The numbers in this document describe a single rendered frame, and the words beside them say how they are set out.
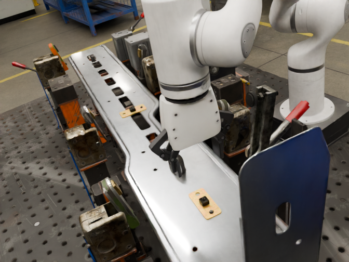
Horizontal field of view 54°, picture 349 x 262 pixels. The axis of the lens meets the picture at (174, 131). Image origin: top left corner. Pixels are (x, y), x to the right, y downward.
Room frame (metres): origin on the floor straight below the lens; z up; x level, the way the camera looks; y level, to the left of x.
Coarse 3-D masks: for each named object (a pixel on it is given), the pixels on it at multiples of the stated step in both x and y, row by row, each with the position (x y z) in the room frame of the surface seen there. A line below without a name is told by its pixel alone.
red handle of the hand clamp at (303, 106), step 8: (304, 104) 0.58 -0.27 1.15; (296, 112) 0.58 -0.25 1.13; (304, 112) 0.58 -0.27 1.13; (288, 120) 0.57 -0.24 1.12; (280, 128) 0.57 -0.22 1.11; (288, 128) 0.57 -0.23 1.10; (272, 136) 0.56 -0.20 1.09; (280, 136) 0.56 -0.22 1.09; (272, 144) 0.55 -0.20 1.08; (256, 152) 0.55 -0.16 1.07
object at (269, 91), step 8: (256, 88) 0.57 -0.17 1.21; (264, 88) 0.56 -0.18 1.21; (248, 96) 0.55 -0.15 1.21; (256, 96) 0.54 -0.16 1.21; (264, 96) 0.55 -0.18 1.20; (272, 96) 0.54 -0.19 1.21; (248, 104) 0.55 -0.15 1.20; (256, 104) 0.54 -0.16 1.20; (264, 104) 0.54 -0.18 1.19; (272, 104) 0.54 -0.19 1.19; (256, 112) 0.56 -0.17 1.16; (264, 112) 0.54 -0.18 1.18; (272, 112) 0.54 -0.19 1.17; (256, 120) 0.56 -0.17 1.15; (264, 120) 0.54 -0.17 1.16; (272, 120) 0.54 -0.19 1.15; (256, 128) 0.56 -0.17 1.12; (264, 128) 0.54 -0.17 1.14; (256, 136) 0.56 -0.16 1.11; (264, 136) 0.54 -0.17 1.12; (256, 144) 0.56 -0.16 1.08; (264, 144) 0.54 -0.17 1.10
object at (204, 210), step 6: (192, 192) 0.54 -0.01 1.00; (198, 192) 0.54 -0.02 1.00; (204, 192) 0.54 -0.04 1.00; (192, 198) 0.53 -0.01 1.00; (198, 198) 0.52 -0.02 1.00; (210, 198) 0.52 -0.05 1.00; (198, 204) 0.51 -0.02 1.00; (204, 204) 0.50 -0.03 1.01; (210, 204) 0.50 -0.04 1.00; (216, 204) 0.50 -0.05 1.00; (204, 210) 0.49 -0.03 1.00; (216, 210) 0.48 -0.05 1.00; (204, 216) 0.47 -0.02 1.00; (210, 216) 0.47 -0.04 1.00
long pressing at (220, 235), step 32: (96, 96) 1.11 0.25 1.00; (128, 96) 1.06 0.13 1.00; (128, 128) 0.86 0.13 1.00; (160, 128) 0.82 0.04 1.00; (128, 160) 0.71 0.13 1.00; (160, 160) 0.68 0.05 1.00; (192, 160) 0.65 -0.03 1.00; (160, 192) 0.57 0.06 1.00; (224, 192) 0.53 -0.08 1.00; (160, 224) 0.48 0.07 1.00; (192, 224) 0.46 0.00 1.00; (224, 224) 0.44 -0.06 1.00; (192, 256) 0.39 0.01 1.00; (224, 256) 0.37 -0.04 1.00
